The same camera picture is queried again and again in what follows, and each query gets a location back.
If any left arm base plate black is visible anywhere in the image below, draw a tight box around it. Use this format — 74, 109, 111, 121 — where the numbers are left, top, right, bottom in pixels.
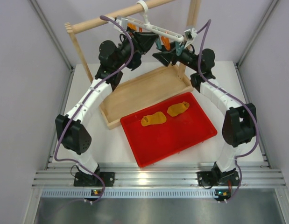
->
73, 172, 115, 187

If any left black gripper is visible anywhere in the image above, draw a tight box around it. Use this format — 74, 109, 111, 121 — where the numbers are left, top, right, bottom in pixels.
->
113, 26, 157, 69

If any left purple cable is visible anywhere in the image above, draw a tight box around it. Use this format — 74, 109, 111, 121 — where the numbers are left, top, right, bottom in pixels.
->
53, 15, 135, 206

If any perforated cable duct grey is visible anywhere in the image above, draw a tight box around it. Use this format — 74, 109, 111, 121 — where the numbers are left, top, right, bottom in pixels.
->
41, 188, 278, 199

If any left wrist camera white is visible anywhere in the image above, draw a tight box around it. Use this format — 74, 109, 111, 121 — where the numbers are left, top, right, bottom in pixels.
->
113, 16, 128, 32

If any teal clip at end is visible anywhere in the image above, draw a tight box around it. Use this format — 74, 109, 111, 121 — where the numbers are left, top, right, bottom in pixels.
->
175, 41, 187, 56

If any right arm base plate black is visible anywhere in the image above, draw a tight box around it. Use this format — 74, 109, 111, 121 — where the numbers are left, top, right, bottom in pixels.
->
197, 169, 240, 189

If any aluminium rail frame front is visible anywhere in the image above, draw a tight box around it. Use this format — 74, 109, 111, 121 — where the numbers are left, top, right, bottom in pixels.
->
32, 162, 286, 189

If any orange clip right of middle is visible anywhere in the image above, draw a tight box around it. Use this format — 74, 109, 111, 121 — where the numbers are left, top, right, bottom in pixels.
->
161, 36, 171, 50

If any wooden hanger rack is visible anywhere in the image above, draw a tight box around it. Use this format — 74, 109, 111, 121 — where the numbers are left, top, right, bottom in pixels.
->
65, 0, 201, 129

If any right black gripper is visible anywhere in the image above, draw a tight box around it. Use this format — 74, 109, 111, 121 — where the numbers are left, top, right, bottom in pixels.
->
153, 36, 201, 72

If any mustard sock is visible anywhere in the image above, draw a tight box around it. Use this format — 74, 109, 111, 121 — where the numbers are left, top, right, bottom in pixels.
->
141, 112, 167, 126
167, 101, 190, 117

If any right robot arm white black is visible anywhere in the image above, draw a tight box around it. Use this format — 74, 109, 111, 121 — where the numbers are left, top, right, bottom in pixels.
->
153, 49, 257, 189

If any white plastic sock hanger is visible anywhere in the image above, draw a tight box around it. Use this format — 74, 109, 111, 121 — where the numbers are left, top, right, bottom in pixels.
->
124, 0, 185, 43

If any red plastic tray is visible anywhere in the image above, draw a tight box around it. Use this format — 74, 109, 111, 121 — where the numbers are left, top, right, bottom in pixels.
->
120, 92, 218, 168

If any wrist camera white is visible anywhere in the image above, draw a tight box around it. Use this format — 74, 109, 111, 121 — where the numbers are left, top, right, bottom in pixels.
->
184, 26, 197, 41
113, 16, 128, 32

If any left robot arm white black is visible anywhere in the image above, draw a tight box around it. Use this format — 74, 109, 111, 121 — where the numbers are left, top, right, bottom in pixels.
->
55, 30, 159, 185

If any teal clip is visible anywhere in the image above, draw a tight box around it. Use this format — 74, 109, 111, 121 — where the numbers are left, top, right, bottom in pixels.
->
175, 41, 187, 56
155, 37, 162, 50

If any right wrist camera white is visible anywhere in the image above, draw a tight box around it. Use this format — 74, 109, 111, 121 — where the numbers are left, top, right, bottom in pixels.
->
184, 26, 197, 41

